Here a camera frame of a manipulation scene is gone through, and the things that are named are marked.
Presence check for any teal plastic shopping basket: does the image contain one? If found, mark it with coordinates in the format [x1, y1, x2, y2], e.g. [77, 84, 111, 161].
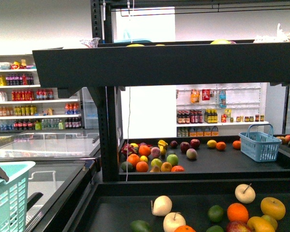
[0, 161, 35, 232]

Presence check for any black upper shelf tray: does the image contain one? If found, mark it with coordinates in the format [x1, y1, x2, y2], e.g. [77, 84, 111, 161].
[33, 43, 290, 88]

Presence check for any far yellow lemon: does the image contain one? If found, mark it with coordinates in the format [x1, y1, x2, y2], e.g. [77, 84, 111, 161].
[207, 140, 217, 148]

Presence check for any white sauce shelf unit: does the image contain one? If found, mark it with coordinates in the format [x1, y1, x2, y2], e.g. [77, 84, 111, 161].
[173, 83, 267, 137]

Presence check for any far orange beside lemon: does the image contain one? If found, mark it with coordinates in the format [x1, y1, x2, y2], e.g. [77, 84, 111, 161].
[216, 142, 226, 151]

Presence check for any blue basket on far shelf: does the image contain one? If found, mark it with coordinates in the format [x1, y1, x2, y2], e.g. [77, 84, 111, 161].
[239, 123, 282, 162]

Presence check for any white drinks shelf unit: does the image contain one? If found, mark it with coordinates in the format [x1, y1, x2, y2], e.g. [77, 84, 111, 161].
[0, 54, 82, 131]

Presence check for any dark red apple far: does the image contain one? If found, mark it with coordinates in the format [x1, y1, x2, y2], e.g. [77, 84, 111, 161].
[180, 142, 190, 154]

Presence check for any green apple far tray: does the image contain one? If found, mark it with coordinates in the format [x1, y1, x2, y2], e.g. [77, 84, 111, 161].
[167, 154, 179, 166]

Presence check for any peach far tray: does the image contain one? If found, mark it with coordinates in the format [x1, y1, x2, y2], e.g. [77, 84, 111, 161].
[186, 148, 198, 160]

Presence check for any red tomato far tray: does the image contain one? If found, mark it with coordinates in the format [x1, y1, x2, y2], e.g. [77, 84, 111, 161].
[171, 165, 185, 172]

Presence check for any white pear left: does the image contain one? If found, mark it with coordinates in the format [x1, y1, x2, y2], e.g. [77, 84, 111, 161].
[151, 195, 173, 217]

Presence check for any glass top freezer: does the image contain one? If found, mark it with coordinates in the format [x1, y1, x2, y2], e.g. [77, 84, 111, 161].
[0, 130, 100, 232]

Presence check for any white apple front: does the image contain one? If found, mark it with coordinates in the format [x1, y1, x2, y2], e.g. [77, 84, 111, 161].
[163, 212, 186, 232]

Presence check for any dark green avocado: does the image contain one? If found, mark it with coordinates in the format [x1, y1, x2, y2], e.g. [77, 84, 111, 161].
[130, 220, 152, 232]

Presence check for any large mandarin orange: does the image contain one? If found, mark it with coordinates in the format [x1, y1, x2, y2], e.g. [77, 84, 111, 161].
[174, 225, 196, 232]

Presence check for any green lime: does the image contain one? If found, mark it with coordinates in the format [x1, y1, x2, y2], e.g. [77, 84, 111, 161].
[207, 204, 224, 223]
[206, 225, 224, 232]

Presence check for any white apple with stem right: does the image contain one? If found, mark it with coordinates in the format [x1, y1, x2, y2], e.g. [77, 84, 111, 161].
[234, 184, 256, 204]

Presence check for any orange near tray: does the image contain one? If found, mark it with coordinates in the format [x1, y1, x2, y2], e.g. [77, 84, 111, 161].
[227, 203, 249, 223]

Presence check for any yellow-orange apple front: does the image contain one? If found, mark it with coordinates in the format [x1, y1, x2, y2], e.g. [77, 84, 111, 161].
[247, 217, 275, 232]

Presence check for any yellow apple right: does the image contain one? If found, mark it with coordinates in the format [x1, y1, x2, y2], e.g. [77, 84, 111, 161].
[261, 197, 286, 220]

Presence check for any small green-yellow fruit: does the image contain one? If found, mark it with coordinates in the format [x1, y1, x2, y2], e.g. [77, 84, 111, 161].
[261, 215, 278, 231]

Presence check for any black shelf upright post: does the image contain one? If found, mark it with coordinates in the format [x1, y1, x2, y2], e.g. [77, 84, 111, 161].
[90, 0, 119, 182]

